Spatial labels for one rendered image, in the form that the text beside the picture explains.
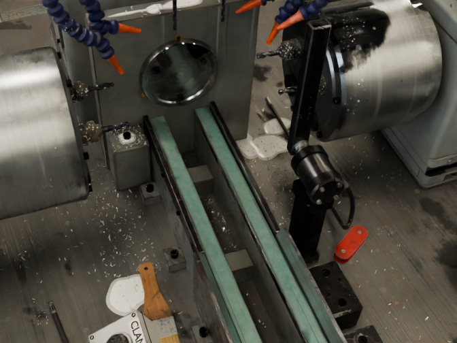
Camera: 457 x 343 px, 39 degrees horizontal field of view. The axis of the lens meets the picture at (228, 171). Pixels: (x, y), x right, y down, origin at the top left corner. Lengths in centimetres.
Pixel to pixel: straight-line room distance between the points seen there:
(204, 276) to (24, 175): 30
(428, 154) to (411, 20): 29
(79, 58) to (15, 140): 37
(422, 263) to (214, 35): 56
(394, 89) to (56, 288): 66
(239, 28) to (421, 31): 31
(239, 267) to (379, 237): 29
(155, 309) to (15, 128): 39
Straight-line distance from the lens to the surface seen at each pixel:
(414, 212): 132
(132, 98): 121
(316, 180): 101
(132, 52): 115
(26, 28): 171
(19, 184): 98
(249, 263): 113
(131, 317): 81
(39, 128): 96
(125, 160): 123
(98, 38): 98
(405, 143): 138
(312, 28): 93
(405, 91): 114
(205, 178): 125
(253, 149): 137
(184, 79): 121
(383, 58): 111
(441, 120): 126
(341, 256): 120
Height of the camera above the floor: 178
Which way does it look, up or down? 48 degrees down
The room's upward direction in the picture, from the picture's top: 4 degrees clockwise
